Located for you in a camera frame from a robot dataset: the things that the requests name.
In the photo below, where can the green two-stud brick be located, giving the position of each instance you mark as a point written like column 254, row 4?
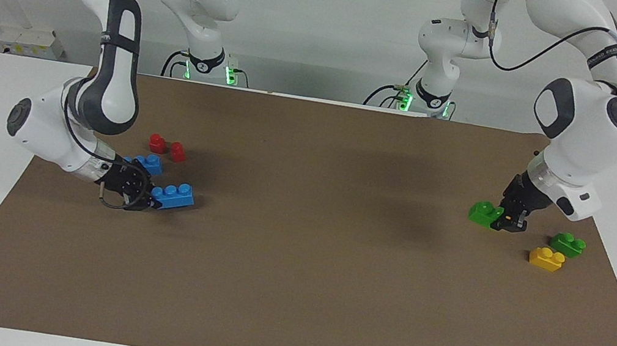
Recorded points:
column 567, row 245
column 483, row 214

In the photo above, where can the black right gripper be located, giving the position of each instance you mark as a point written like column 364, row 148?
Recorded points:
column 127, row 181

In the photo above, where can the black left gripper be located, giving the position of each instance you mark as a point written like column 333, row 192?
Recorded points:
column 524, row 198

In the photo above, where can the blue three-stud brick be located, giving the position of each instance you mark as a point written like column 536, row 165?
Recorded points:
column 152, row 162
column 176, row 196

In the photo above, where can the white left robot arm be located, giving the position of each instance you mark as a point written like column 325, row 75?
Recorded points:
column 581, row 129

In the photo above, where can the small red brick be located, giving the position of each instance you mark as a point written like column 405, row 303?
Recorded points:
column 178, row 153
column 157, row 144

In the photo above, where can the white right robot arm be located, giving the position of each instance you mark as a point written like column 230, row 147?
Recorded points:
column 113, row 74

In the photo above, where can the brown paper mat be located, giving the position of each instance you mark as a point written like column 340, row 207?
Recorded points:
column 299, row 270

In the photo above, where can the white power strip box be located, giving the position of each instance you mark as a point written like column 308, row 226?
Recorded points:
column 32, row 41

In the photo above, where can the yellow two-stud brick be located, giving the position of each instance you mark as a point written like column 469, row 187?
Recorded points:
column 546, row 260

